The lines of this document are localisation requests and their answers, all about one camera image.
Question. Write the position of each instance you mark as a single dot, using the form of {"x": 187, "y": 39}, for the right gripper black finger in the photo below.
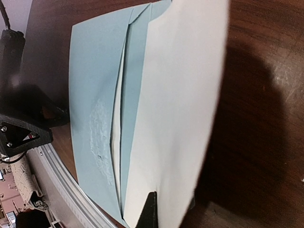
{"x": 149, "y": 214}

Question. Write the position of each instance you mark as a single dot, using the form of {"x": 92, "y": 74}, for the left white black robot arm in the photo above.
{"x": 11, "y": 49}

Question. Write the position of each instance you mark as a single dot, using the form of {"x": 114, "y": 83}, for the light blue envelope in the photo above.
{"x": 105, "y": 71}

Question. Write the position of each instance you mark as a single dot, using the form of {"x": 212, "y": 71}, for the white paper sheet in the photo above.
{"x": 181, "y": 78}

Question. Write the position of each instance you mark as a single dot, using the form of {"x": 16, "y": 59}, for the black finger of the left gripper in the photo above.
{"x": 18, "y": 136}
{"x": 31, "y": 101}

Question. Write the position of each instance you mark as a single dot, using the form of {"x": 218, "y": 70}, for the person in dark clothes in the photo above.
{"x": 32, "y": 219}

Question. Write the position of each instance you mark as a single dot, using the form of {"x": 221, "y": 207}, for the white patterned cloth cover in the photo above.
{"x": 27, "y": 185}

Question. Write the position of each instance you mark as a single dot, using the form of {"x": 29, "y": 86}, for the front aluminium rail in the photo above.
{"x": 79, "y": 203}

